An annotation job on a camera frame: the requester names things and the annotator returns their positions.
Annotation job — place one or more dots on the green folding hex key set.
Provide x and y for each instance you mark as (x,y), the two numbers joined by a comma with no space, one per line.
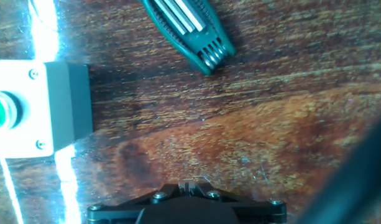
(193,34)

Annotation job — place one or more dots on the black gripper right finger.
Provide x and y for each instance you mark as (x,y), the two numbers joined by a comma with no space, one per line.
(258,213)

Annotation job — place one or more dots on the glossy red-brown wooden board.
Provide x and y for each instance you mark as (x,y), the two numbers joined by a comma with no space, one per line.
(209,118)

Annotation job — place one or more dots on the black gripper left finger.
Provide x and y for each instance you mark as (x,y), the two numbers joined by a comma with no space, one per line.
(122,213)

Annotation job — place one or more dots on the white box with green button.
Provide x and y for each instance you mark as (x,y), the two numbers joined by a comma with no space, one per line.
(38,109)

